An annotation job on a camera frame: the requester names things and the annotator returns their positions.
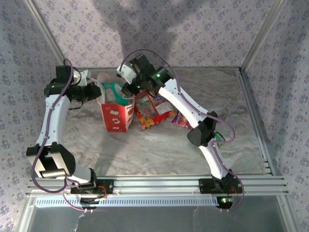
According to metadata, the white slotted cable duct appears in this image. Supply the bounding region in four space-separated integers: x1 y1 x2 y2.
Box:
34 196 224 208

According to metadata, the thin black left gripper cable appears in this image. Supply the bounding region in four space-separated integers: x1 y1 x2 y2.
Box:
68 101 84 111

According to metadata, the green snack bag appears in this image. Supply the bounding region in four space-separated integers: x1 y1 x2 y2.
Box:
213 131 226 147

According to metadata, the white plastic strip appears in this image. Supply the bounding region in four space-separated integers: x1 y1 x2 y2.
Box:
74 212 85 232

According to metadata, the aluminium rail beam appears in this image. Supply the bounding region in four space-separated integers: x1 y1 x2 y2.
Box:
26 175 290 197

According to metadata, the thin red wire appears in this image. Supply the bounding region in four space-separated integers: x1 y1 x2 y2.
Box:
226 186 239 201
97 185 108 200

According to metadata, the black left controller board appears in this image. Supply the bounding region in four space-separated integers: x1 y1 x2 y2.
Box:
79 197 100 210

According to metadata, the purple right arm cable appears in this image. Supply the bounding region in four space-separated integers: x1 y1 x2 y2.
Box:
120 49 245 213

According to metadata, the purple Fox's candy bag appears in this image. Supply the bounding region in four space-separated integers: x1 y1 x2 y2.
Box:
171 111 194 130

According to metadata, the red and white paper bag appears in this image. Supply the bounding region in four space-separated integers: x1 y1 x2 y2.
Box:
96 71 135 133

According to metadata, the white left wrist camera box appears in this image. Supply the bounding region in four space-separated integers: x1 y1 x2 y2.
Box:
73 69 92 87

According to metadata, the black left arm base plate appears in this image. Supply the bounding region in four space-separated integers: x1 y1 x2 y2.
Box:
70 178 114 195

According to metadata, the black controller board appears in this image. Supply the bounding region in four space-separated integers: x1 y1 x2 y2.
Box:
79 197 100 210
215 196 234 210

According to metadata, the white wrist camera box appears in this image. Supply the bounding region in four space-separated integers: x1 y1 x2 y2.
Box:
73 69 92 87
116 64 136 84

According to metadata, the aluminium frame post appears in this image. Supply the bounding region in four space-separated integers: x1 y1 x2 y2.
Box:
23 0 73 76
240 0 288 71

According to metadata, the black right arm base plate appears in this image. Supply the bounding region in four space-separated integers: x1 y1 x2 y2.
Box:
198 178 244 194

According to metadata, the teal snack bag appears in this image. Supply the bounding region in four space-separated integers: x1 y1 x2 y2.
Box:
100 82 132 106

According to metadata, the black right controller board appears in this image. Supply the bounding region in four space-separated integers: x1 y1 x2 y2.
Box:
215 196 234 210

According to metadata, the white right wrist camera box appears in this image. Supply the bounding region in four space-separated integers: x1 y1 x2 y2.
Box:
116 64 136 84

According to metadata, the large red assorted candy bag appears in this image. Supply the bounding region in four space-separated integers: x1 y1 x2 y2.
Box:
134 90 178 130

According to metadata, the aluminium frame leg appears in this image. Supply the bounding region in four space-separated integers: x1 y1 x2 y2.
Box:
18 195 37 232
277 195 299 232

